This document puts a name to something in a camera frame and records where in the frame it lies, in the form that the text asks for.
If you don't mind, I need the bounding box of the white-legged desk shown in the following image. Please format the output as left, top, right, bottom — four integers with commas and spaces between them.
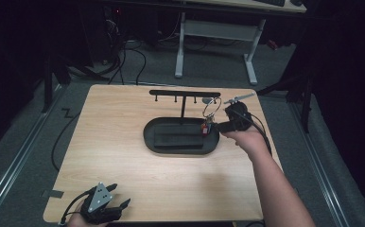
174, 0, 307, 86

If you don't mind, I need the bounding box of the black keyboard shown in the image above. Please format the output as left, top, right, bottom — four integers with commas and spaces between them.
255, 0, 287, 8

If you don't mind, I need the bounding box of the black computer tower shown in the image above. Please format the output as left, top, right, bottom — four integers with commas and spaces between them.
103, 6, 126, 64

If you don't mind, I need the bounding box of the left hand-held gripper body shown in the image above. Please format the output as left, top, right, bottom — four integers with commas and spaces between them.
79, 182, 123, 225

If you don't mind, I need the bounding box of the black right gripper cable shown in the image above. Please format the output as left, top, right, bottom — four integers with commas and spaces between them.
233, 108, 273, 156

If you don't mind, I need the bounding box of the black metal stand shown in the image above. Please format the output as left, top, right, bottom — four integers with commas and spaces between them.
41, 51, 72, 114
255, 70, 315, 133

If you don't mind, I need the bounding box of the metal floor rail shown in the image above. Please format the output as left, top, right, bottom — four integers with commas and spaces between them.
0, 84, 63, 223
289, 103, 351, 227

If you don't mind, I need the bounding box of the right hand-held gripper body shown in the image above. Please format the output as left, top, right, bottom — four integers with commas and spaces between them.
222, 92, 256, 132

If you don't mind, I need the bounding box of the key ring with coloured tags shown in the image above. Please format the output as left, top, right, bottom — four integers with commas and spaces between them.
200, 96, 223, 137

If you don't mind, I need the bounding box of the person's left hand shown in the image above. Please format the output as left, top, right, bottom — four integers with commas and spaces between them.
66, 211, 109, 227

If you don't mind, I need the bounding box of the black key rack with tray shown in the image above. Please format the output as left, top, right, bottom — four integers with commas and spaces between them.
143, 89, 221, 156

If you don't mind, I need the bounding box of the black floor cable loop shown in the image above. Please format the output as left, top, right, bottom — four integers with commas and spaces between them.
108, 39, 148, 86

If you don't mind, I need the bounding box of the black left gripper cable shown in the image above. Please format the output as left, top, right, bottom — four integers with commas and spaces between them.
60, 189, 94, 227

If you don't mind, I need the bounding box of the person's right hand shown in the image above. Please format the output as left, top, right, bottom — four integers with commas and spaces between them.
219, 125, 269, 163

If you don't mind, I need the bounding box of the long black floor cable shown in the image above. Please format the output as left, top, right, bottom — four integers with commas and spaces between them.
50, 111, 81, 172

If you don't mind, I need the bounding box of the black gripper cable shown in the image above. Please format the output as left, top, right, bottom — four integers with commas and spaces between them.
233, 108, 273, 156
60, 189, 94, 227

